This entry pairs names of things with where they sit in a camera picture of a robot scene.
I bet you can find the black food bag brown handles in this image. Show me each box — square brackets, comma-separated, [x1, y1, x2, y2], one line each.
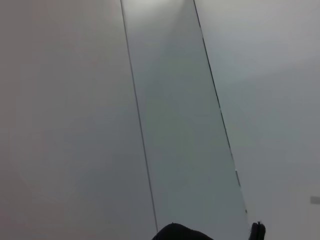
[151, 220, 267, 240]

